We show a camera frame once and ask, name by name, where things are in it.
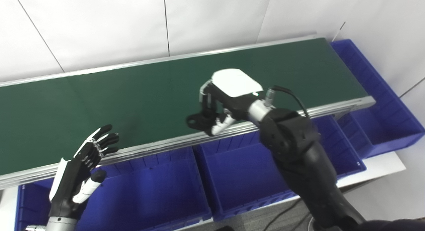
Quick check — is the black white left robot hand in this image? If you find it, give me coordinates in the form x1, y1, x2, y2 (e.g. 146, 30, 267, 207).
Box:
49, 124, 119, 220

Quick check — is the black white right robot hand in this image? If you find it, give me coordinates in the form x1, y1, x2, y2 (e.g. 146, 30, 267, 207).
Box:
199, 68, 264, 136

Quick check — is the black floor cable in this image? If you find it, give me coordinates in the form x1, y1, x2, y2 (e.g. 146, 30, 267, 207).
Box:
262, 201, 314, 231

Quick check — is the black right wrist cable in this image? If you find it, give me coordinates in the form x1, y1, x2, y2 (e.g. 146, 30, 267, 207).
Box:
264, 86, 310, 118

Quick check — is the aluminium conveyor leg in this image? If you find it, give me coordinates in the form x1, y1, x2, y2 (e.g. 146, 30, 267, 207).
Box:
333, 107, 358, 121

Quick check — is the black flanged machine part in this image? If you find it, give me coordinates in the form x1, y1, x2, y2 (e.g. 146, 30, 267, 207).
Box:
186, 112, 216, 136

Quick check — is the green conveyor belt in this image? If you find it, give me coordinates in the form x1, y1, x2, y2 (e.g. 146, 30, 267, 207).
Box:
0, 34, 376, 191
0, 38, 370, 177

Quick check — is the blue plastic bin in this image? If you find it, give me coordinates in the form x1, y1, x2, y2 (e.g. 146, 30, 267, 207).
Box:
15, 146, 213, 231
330, 39, 425, 158
193, 115, 367, 221

